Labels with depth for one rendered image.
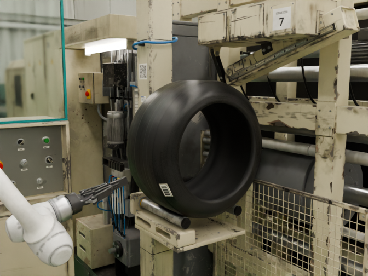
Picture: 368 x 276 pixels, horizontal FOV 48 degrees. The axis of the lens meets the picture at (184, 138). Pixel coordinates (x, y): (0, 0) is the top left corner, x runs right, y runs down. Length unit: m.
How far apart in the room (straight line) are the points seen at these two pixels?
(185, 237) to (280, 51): 0.88
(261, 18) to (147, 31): 0.53
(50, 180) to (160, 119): 0.84
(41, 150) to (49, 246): 0.92
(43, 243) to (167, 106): 0.65
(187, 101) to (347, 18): 0.67
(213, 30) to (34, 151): 1.04
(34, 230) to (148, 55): 0.99
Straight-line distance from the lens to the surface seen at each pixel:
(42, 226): 1.30
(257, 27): 1.75
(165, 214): 1.75
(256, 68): 1.93
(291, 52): 1.80
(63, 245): 1.29
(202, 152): 2.26
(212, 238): 1.79
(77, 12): 11.43
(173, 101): 1.56
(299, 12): 1.64
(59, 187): 2.20
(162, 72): 1.95
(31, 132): 2.11
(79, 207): 1.49
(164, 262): 2.15
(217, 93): 1.63
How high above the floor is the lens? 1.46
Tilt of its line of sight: 8 degrees down
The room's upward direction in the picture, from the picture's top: straight up
